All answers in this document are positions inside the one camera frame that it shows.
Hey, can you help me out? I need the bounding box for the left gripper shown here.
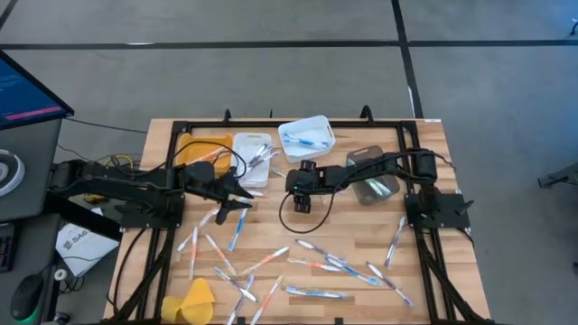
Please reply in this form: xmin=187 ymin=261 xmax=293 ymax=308
xmin=204 ymin=166 xmax=255 ymax=226

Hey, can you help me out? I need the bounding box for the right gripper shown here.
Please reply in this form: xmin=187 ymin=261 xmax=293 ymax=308
xmin=284 ymin=158 xmax=337 ymax=215

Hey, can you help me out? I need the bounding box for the purple toothbrush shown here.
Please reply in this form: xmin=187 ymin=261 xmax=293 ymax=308
xmin=294 ymin=238 xmax=349 ymax=265
xmin=252 ymin=150 xmax=282 ymax=166
xmin=246 ymin=144 xmax=270 ymax=172
xmin=365 ymin=261 xmax=415 ymax=308
xmin=384 ymin=216 xmax=408 ymax=268
xmin=213 ymin=266 xmax=259 ymax=303
xmin=225 ymin=274 xmax=255 ymax=325
xmin=247 ymin=142 xmax=275 ymax=168

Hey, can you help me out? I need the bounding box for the narrow white plastic bin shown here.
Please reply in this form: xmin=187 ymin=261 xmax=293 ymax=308
xmin=232 ymin=132 xmax=274 ymax=189

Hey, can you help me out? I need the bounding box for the wide white plastic bin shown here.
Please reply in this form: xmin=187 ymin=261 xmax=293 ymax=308
xmin=277 ymin=115 xmax=337 ymax=163

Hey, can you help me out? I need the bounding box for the dark translucent plastic bin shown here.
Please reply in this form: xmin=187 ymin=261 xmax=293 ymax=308
xmin=345 ymin=144 xmax=402 ymax=205

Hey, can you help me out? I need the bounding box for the orange plastic bin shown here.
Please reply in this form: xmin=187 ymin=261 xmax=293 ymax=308
xmin=175 ymin=133 xmax=234 ymax=175

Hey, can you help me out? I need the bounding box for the yellow crumpled cloth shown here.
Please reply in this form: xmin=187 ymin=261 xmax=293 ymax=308
xmin=160 ymin=276 xmax=217 ymax=325

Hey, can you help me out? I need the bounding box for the white paper box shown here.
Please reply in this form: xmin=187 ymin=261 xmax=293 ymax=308
xmin=54 ymin=207 xmax=121 ymax=278

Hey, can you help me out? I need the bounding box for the grey computer desk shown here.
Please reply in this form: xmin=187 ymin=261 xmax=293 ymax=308
xmin=0 ymin=117 xmax=64 ymax=325

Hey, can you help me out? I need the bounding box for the white round device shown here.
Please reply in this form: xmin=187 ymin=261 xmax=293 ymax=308
xmin=0 ymin=148 xmax=26 ymax=198

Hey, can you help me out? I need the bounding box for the black computer mouse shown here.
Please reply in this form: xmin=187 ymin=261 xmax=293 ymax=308
xmin=9 ymin=273 xmax=46 ymax=323

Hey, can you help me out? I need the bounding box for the black keyboard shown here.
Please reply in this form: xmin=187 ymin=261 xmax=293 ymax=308
xmin=0 ymin=220 xmax=20 ymax=274

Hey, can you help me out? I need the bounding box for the computer monitor with blue screen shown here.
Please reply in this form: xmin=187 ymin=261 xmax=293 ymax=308
xmin=0 ymin=48 xmax=76 ymax=132

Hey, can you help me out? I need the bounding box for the black stand leg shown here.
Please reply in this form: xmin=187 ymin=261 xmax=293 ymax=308
xmin=536 ymin=161 xmax=578 ymax=190

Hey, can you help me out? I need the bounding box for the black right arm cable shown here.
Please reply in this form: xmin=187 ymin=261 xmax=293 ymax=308
xmin=277 ymin=180 xmax=345 ymax=235

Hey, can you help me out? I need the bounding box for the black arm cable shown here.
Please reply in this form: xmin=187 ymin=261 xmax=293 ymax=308
xmin=277 ymin=180 xmax=345 ymax=235
xmin=172 ymin=140 xmax=248 ymax=181

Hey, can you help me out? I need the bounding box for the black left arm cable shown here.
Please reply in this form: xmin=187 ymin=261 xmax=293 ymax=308
xmin=172 ymin=140 xmax=248 ymax=181

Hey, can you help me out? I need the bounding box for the thick black cable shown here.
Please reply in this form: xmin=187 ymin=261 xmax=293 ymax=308
xmin=111 ymin=227 xmax=150 ymax=313

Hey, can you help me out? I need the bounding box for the thin black floor cable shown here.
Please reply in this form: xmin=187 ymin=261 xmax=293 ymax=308
xmin=62 ymin=116 xmax=150 ymax=135

